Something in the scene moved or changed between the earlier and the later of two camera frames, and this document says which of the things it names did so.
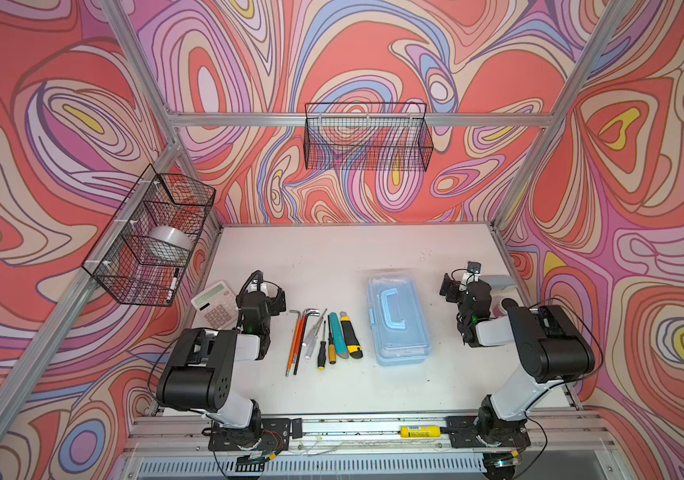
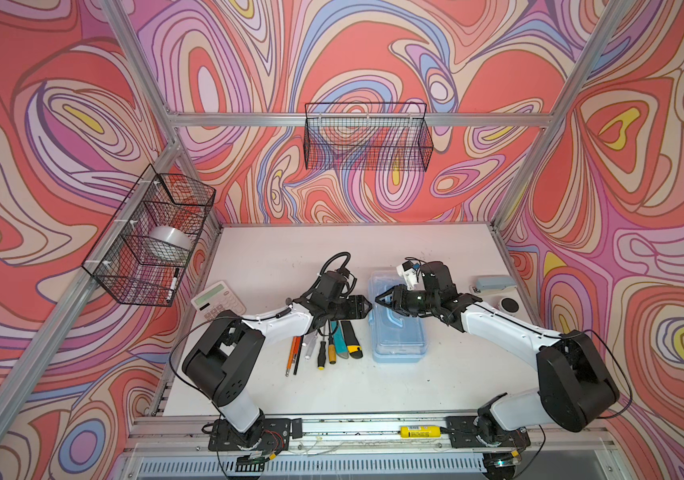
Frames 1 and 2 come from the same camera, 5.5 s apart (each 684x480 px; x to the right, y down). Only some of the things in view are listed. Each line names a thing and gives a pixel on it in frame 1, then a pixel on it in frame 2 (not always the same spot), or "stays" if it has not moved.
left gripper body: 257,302 to 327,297
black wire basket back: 368,136 stays
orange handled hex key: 293,342 stays
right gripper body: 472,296 to 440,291
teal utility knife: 338,337 stays
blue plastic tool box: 399,327 stays
